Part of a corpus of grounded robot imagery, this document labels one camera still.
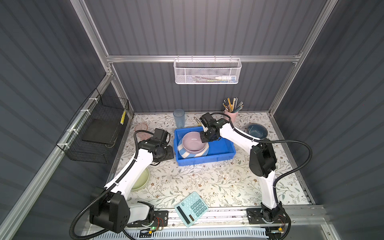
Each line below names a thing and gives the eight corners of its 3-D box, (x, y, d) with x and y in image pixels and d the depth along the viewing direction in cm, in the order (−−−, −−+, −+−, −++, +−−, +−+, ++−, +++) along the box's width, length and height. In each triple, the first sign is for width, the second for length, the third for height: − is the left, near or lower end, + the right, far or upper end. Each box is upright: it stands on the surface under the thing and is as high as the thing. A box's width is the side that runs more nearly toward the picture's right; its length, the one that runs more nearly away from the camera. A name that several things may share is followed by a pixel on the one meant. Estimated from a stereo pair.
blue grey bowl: (245, 134, 109) (247, 129, 104) (248, 126, 114) (250, 120, 109) (264, 140, 105) (267, 135, 100) (266, 131, 110) (269, 126, 105)
